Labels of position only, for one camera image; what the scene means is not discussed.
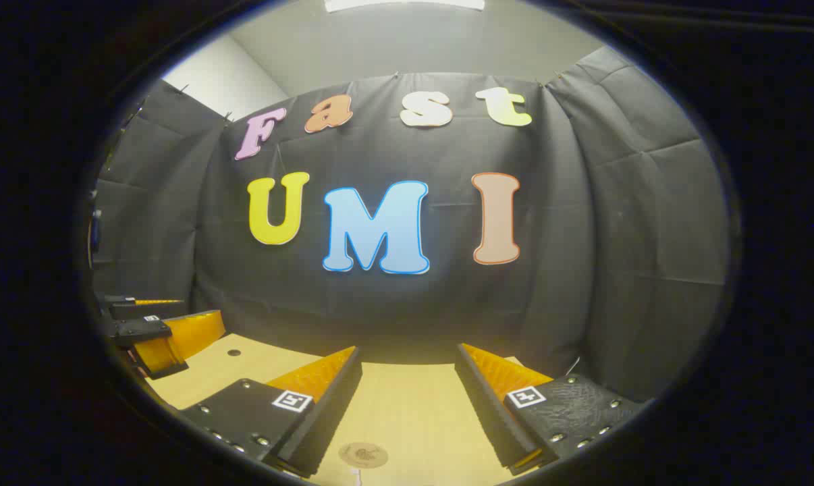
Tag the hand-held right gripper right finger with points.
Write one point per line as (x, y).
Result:
(488, 405)

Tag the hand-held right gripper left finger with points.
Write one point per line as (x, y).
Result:
(329, 412)

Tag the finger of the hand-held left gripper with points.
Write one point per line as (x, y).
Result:
(177, 334)
(133, 309)

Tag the round cork coaster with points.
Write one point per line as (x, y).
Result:
(363, 455)

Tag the light wooden desktop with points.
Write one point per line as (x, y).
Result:
(407, 418)

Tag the black backdrop cloth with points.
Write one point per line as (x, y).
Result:
(582, 236)

